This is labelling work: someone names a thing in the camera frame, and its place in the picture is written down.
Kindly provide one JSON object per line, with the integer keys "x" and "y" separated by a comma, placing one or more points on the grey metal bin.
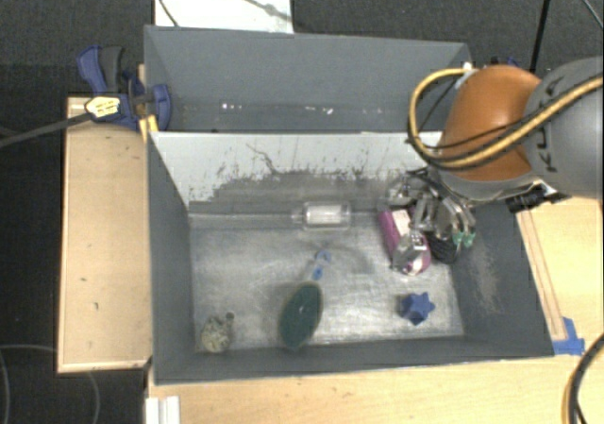
{"x": 264, "y": 82}

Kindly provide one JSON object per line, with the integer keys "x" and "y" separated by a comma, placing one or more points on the black ribbed round object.
{"x": 444, "y": 251}

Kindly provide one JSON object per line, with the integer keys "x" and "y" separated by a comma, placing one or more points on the pale wood flat board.
{"x": 104, "y": 242}

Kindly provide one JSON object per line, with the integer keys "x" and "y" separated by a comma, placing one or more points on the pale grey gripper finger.
{"x": 407, "y": 254}

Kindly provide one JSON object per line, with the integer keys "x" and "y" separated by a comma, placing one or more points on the black cylinder on white bracket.
{"x": 524, "y": 201}

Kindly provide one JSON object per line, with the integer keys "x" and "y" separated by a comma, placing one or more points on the blue star-shaped toy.
{"x": 415, "y": 308}

